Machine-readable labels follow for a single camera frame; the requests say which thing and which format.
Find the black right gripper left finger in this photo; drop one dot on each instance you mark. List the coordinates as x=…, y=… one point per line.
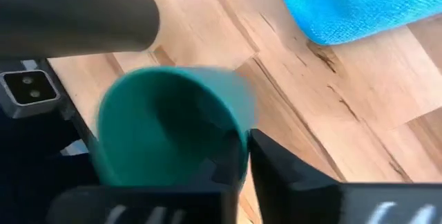
x=228, y=161

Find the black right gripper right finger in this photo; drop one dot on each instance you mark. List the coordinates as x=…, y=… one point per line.
x=286, y=186

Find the green plastic cup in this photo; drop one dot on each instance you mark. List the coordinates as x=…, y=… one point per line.
x=145, y=130

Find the black plastic cup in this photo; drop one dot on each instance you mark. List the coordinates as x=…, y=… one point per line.
x=69, y=13

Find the blue towel cloth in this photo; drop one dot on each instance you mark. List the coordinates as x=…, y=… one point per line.
x=352, y=6

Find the black aluminium table frame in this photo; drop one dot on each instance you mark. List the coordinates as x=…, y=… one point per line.
x=72, y=117

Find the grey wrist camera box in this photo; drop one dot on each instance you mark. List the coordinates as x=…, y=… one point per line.
x=29, y=91

